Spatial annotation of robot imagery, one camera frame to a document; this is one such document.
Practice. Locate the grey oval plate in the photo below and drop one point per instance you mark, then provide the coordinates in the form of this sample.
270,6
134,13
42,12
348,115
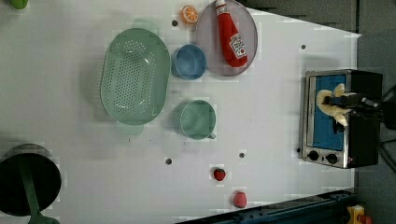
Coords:
207,38

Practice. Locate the green mug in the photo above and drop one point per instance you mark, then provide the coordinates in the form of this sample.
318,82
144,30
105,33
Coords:
195,119

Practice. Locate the pink strawberry toy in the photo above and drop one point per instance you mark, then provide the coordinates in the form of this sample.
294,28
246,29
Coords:
240,199

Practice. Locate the peeled yellow banana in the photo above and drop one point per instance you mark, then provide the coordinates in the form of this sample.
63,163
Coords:
334,111

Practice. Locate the red ketchup bottle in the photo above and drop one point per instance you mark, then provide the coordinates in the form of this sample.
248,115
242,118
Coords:
232,44

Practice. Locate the black toaster oven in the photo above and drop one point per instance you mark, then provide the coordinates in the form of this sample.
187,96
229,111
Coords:
359,143

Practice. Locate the blue bowl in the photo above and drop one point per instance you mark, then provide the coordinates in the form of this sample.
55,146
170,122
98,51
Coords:
188,62

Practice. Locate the green pepper toy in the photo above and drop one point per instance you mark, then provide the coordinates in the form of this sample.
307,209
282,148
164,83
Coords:
19,4

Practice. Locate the green colander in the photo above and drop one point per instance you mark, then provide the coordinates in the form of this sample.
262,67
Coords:
135,77

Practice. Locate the black cup with spatula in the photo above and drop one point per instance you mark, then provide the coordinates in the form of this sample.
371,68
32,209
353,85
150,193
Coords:
45,173

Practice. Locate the green spatula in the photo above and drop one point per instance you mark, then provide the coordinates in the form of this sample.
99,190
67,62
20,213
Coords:
29,187

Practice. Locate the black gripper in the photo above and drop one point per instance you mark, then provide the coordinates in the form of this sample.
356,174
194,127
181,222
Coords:
361,104

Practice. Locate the red strawberry toy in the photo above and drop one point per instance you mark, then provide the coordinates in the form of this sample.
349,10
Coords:
219,174

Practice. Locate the orange slice toy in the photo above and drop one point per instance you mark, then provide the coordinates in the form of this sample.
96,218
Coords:
189,14

